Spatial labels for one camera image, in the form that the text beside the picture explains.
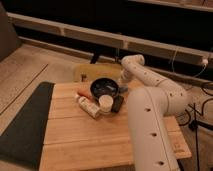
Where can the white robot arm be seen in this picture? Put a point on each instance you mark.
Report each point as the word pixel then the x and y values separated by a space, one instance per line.
pixel 146 107

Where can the black bowl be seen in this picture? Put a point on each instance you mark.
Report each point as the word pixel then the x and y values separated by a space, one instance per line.
pixel 104 86

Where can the dark green floor mat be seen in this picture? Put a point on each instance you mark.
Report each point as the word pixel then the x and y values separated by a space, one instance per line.
pixel 22 141

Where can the black rectangular box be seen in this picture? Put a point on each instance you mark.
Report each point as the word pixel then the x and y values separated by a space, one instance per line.
pixel 118 101

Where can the wooden shelf rail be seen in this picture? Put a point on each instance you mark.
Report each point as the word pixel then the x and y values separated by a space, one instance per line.
pixel 153 48

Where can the white lotion bottle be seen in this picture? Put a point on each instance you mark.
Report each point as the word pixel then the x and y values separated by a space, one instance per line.
pixel 88 106

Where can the white paper cup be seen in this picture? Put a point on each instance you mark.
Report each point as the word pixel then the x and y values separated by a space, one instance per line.
pixel 105 102

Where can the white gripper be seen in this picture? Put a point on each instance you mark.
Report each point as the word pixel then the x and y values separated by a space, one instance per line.
pixel 125 77

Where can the orange carrot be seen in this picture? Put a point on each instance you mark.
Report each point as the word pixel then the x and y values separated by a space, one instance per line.
pixel 84 93

